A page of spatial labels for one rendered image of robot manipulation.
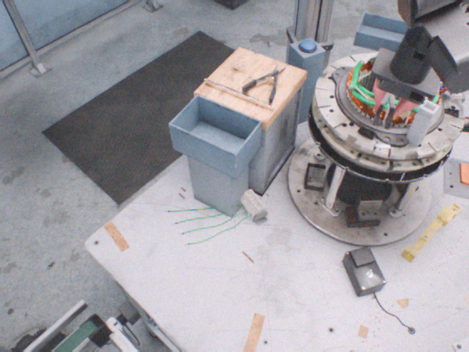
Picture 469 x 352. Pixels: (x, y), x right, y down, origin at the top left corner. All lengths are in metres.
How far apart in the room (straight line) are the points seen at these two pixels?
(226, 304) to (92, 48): 2.42
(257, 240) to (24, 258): 1.34
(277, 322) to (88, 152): 1.65
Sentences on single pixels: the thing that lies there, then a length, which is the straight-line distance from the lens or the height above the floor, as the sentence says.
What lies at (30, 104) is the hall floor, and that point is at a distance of 2.81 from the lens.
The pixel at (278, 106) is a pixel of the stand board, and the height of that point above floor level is 1.06.
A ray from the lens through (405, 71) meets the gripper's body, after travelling 0.65.
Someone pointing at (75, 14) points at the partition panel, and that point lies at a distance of 3.04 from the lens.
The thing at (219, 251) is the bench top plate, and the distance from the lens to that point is 1.02.
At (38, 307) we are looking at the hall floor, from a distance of 1.99.
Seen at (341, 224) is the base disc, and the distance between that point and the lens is 1.06.
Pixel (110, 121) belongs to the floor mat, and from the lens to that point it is 2.47.
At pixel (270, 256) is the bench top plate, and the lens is 1.01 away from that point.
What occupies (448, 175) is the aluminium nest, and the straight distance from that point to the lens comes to 1.25.
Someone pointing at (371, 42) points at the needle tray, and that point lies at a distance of 1.18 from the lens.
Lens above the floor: 1.69
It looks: 53 degrees down
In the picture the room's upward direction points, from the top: 1 degrees counter-clockwise
